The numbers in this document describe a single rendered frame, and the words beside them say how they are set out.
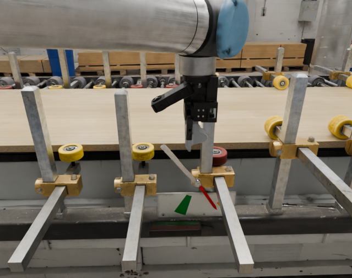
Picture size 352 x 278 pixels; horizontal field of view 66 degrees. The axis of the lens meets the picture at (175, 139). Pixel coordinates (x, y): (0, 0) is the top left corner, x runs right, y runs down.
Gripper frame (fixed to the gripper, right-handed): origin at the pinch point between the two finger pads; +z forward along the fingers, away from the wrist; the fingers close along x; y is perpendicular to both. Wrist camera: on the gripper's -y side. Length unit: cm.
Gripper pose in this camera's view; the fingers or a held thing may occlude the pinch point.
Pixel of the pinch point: (187, 146)
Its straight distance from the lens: 74.9
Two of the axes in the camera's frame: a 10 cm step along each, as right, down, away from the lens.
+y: 10.0, -0.1, 0.3
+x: -0.3, -4.2, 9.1
